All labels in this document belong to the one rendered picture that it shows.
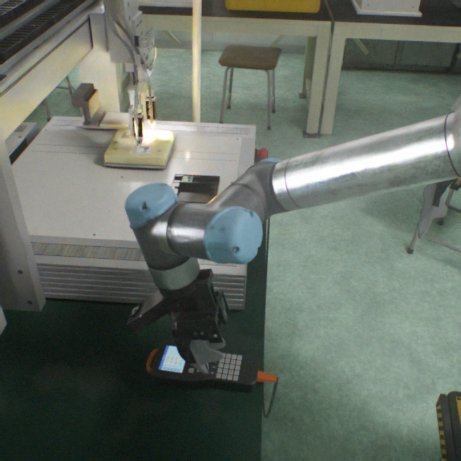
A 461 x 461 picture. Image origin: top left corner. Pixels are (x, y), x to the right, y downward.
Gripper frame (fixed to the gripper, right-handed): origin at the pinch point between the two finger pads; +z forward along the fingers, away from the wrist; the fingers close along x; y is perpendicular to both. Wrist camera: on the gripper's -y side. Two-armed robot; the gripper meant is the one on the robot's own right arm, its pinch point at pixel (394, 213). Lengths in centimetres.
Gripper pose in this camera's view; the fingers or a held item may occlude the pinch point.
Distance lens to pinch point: 105.4
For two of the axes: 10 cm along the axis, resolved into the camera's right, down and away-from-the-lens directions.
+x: -3.2, -6.1, 7.3
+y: 8.5, 1.6, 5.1
